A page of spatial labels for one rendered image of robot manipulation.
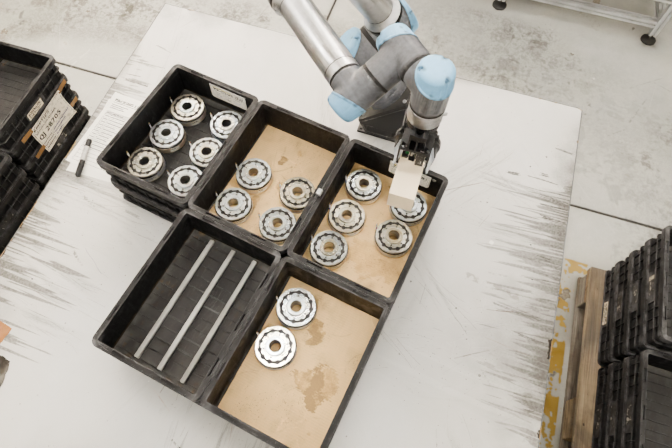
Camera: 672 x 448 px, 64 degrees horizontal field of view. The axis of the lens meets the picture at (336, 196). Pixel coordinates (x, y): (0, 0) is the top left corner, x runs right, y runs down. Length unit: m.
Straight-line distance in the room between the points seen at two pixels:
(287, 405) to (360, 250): 0.44
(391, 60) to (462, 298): 0.80
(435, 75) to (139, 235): 1.07
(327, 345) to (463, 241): 0.55
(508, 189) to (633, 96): 1.54
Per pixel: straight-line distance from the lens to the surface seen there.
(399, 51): 1.09
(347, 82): 1.11
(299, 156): 1.62
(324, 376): 1.40
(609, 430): 2.16
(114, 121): 1.98
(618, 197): 2.84
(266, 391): 1.40
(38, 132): 2.43
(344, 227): 1.48
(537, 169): 1.88
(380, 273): 1.47
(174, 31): 2.19
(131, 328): 1.51
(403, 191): 1.26
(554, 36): 3.33
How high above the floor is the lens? 2.21
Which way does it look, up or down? 63 degrees down
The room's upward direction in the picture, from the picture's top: 2 degrees clockwise
